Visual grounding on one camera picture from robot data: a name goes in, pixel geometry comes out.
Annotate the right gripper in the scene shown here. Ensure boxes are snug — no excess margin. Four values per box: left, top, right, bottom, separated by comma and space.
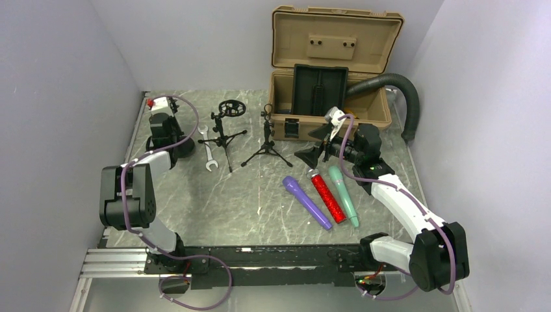
294, 123, 363, 170

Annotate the red glitter microphone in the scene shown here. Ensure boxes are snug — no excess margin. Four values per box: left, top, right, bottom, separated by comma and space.
307, 169, 346, 224

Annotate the teal microphone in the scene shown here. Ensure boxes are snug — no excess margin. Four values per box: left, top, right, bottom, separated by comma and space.
328, 166, 359, 228

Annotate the purple microphone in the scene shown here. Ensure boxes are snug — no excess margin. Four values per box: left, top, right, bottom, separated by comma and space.
282, 176, 332, 231

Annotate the small black tripod stand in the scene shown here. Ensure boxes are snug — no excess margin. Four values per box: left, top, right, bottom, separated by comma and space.
240, 103, 293, 168

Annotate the black shock mount tripod stand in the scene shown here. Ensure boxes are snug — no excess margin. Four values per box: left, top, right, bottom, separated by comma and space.
198, 99, 248, 173

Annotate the black round base stand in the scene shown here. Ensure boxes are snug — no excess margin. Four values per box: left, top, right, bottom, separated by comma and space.
166, 97, 195, 158

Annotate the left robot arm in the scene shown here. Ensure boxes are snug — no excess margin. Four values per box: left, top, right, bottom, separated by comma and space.
99, 148, 187, 273

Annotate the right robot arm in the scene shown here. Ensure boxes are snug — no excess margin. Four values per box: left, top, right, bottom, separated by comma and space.
295, 123, 470, 294

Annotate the black tray insert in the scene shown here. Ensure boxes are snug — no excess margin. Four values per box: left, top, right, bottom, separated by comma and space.
291, 64, 348, 116

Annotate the silver wrench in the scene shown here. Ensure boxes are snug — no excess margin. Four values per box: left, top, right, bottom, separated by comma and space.
198, 125, 219, 172

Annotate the tan plastic case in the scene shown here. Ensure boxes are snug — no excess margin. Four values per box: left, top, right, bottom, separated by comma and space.
269, 5, 404, 141

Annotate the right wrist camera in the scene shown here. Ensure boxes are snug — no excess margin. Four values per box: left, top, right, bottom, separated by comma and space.
324, 107, 346, 142

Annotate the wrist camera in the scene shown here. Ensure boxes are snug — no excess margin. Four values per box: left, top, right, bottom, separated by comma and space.
324, 107, 346, 142
146, 97, 172, 114

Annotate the black corrugated hose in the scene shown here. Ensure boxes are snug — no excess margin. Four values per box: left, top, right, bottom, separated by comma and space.
345, 73, 421, 144

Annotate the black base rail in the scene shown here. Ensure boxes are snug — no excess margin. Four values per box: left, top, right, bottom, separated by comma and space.
143, 244, 380, 290

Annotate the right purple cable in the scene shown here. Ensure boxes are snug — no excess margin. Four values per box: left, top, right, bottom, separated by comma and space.
338, 113, 457, 302

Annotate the purple cable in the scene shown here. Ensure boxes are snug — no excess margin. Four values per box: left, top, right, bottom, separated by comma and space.
338, 113, 457, 302
120, 94, 233, 311

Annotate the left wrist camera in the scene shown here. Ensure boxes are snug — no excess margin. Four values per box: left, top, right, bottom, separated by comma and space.
146, 97, 172, 114

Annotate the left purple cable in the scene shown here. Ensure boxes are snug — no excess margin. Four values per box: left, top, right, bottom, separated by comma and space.
120, 94, 233, 311

